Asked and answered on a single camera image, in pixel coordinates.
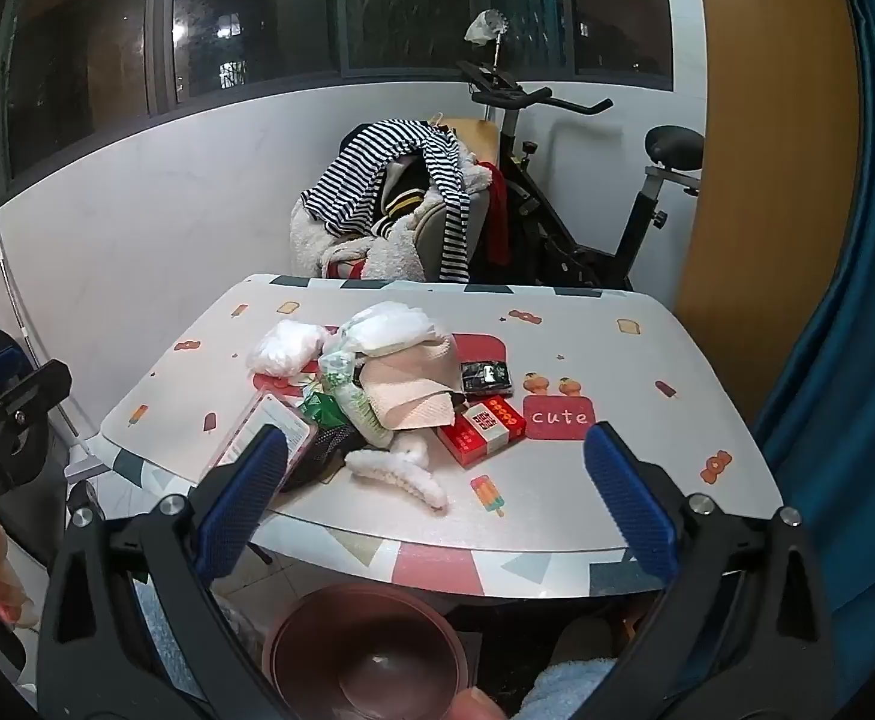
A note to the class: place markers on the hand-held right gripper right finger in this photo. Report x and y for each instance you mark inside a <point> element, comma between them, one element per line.
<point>632,495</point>

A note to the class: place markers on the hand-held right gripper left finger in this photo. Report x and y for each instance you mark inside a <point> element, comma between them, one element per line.
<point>246,495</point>

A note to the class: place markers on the black striped sock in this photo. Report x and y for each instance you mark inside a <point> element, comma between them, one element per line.
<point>325,454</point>

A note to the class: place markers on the clear plastic blister pack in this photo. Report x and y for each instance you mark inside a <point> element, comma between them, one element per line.
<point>272,409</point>

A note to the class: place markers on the green packet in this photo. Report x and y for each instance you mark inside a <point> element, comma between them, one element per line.
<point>351,405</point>

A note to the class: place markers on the white plastic bag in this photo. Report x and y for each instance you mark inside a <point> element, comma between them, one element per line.
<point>287,349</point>

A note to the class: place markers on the white hair claw clip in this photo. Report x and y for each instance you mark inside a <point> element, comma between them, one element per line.
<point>400,469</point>

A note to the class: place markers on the red cigarette box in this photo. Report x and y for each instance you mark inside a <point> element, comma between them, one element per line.
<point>482,431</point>

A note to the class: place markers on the small black packet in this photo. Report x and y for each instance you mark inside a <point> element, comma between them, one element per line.
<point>486,376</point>

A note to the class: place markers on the pink paper towel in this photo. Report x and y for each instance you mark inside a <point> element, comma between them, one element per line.
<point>407,390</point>

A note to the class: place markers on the brown round bin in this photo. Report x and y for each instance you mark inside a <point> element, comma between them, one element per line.
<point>377,660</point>

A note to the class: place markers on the white wad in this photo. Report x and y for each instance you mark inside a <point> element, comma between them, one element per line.
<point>396,326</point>

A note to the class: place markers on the person's right hand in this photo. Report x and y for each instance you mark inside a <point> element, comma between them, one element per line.
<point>478,706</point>

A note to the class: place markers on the folding table with patterned cover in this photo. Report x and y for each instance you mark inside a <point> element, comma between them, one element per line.
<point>557,480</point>

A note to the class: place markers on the white mop rod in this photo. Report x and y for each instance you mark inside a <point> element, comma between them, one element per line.
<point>83,467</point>

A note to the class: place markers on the blue curtain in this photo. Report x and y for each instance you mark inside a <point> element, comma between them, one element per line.
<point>842,390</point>

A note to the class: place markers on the black exercise bike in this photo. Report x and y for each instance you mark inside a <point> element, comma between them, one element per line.
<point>636,229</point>

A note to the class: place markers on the white fluffy cloth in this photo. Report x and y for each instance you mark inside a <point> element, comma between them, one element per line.
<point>392,255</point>

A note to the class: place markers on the red cloth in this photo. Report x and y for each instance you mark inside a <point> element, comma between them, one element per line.
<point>499,217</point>

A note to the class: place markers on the wooden door panel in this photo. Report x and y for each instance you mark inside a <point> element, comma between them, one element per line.
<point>767,202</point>

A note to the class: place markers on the black garment with yellow stripes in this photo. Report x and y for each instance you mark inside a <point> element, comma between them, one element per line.
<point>400,191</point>

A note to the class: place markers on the black white striped shirt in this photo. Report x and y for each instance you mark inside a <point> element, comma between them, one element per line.
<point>362,165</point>

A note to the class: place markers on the beige chair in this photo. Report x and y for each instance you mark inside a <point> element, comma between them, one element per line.
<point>475,139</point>

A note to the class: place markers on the white bag on bike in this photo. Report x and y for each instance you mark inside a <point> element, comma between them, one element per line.
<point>484,26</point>

